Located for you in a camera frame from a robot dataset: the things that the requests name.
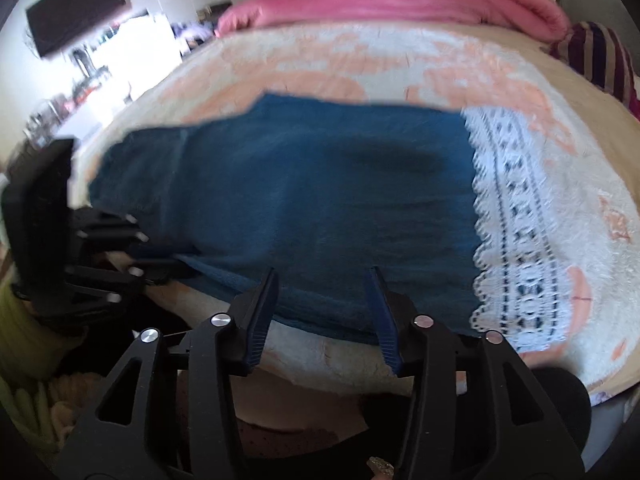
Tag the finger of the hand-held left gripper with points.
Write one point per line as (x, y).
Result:
(160, 275)
(165, 251)

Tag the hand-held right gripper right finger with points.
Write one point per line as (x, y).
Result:
(382, 320)

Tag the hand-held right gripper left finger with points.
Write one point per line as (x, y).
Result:
(260, 320)

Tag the blue pants with lace hem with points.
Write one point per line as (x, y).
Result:
(300, 200)

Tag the white dresser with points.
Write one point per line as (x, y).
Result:
(135, 60)

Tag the black television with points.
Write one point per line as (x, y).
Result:
(75, 10)

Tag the pile of folded clothes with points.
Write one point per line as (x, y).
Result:
(192, 30)

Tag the peach and cream fleece blanket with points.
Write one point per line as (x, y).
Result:
(350, 60)

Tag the tan bed sheet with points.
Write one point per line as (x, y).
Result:
(595, 100)

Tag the pink duvet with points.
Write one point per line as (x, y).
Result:
(375, 0)

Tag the striped pillow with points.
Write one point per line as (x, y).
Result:
(595, 55)

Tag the grey quilted headboard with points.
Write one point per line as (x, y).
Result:
(590, 0)

